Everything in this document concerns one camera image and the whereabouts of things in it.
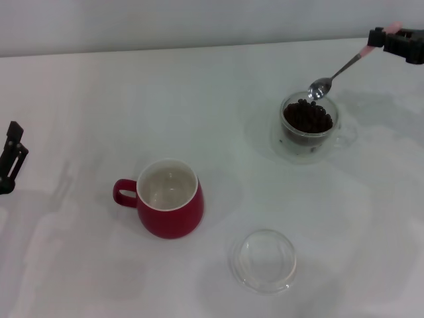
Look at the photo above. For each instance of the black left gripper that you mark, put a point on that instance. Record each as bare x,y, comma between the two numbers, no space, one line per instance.
6,187

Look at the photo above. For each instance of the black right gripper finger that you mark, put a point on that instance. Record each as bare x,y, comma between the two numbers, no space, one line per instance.
377,38
414,34

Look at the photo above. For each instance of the red ceramic mug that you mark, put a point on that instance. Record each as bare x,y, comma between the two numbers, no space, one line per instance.
172,222

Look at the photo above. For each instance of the pile of coffee beans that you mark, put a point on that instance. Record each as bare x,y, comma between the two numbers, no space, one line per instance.
308,121

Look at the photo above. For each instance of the clear double-walled glass cup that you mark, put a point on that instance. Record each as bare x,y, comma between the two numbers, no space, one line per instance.
309,154

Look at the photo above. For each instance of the clear round glass dish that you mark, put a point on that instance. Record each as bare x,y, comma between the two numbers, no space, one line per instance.
265,281

